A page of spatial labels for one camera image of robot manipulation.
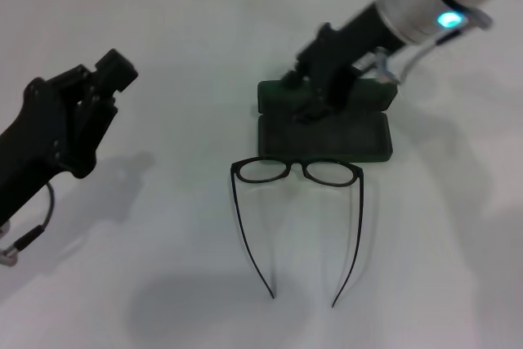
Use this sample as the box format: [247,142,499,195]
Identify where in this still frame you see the black glasses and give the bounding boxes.
[230,155,365,309]

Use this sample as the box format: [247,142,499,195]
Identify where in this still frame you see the silver left cable connector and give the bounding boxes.
[0,244,20,269]

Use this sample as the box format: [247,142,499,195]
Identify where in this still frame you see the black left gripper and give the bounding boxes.
[0,49,139,228]

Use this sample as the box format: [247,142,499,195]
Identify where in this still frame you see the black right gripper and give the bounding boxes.
[279,2,406,125]

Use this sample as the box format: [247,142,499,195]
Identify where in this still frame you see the green glasses case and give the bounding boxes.
[256,77,396,164]

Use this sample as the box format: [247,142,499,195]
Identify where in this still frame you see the grey right gripper cable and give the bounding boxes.
[398,7,494,83]

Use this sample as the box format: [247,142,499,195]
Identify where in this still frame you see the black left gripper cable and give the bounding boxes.
[7,180,56,254]

